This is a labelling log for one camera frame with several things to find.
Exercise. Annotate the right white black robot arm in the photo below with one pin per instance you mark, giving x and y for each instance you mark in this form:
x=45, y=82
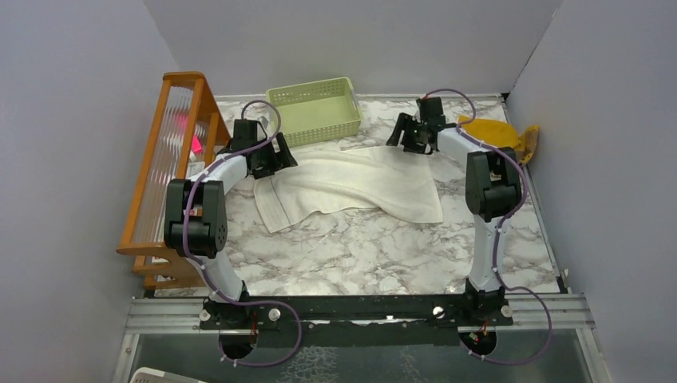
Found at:
x=493, y=192

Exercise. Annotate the aluminium frame rail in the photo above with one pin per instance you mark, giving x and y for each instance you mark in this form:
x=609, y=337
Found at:
x=552, y=339

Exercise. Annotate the yellow towel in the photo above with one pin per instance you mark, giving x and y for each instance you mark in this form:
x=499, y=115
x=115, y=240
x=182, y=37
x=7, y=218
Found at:
x=500, y=134

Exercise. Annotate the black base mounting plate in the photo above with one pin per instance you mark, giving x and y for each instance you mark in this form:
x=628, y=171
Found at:
x=352, y=320

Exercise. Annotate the pink object in rack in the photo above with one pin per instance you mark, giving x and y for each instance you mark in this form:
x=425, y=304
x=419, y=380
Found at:
x=196, y=146

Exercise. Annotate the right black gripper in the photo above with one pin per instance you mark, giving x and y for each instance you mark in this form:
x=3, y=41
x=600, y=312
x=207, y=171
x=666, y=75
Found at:
x=402, y=122

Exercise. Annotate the white cream towel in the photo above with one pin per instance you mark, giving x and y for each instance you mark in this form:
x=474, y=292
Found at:
x=327, y=181

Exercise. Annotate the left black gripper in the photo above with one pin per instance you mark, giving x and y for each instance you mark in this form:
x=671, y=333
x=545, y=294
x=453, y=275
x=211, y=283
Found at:
x=283, y=159

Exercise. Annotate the white basket corner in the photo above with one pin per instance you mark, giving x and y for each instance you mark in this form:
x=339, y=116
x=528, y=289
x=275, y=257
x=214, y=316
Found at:
x=149, y=375

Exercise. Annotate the light green plastic basket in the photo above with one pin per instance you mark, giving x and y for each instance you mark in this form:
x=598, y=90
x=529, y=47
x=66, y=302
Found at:
x=317, y=111

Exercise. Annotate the wooden rack with clear panel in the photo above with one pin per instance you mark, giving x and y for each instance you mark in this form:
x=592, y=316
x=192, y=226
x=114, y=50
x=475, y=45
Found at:
x=186, y=107

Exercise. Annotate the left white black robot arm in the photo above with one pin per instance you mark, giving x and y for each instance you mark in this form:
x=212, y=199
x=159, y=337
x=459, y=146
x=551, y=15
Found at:
x=196, y=222

